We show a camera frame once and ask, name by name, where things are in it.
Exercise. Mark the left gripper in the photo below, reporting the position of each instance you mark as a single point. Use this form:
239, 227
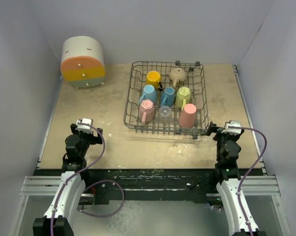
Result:
94, 140

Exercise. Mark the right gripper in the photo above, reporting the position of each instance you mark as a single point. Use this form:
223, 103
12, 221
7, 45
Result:
212, 129

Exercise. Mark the salmon pink tumbler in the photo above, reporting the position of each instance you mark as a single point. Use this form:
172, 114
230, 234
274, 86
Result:
187, 116

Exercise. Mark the light green mug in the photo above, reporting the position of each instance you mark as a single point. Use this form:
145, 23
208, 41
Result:
183, 97

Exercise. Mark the pink faceted mug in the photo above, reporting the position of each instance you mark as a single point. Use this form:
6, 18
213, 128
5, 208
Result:
146, 111

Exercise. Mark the light blue mug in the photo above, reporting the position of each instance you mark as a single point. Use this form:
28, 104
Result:
149, 93

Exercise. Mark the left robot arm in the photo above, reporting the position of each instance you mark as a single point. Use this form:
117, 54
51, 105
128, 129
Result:
58, 219

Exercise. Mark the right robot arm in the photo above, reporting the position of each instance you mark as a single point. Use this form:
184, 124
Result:
229, 182

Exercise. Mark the teal blue mug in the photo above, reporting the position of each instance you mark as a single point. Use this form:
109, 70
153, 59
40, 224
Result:
167, 97

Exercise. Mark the beige teapot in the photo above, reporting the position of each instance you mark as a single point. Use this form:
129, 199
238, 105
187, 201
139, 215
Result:
177, 77

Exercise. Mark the round drawer cabinet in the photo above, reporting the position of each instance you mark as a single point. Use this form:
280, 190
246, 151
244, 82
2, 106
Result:
82, 62

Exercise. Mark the yellow mug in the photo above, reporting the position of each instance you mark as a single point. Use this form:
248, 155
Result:
154, 78

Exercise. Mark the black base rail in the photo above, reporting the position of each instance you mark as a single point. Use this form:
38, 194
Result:
191, 185

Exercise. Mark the grey wire dish rack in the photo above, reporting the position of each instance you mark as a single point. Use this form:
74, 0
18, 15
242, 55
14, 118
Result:
195, 81

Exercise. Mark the aluminium frame rail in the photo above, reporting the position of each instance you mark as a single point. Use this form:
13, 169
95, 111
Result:
252, 186

